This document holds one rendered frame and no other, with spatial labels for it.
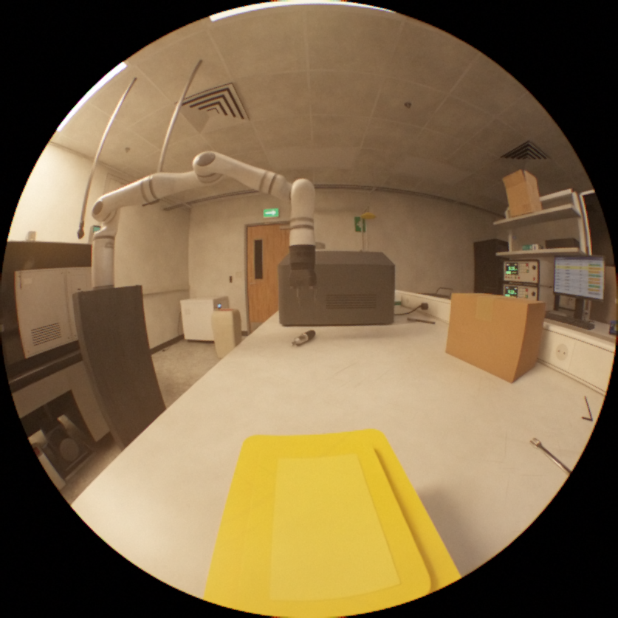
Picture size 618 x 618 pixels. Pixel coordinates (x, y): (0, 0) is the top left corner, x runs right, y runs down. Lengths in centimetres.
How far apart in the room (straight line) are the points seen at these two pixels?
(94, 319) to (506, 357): 103
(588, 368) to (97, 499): 81
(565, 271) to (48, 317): 339
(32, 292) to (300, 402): 153
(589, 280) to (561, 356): 130
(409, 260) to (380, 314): 339
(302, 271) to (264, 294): 336
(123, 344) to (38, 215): 232
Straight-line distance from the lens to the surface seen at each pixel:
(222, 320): 287
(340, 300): 80
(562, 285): 197
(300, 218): 59
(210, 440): 29
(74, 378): 163
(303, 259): 57
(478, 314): 52
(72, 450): 188
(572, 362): 63
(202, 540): 21
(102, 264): 82
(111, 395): 79
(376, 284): 83
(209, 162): 68
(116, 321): 75
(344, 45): 191
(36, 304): 157
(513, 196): 248
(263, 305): 395
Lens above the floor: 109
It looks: 9 degrees down
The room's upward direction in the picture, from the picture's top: 1 degrees counter-clockwise
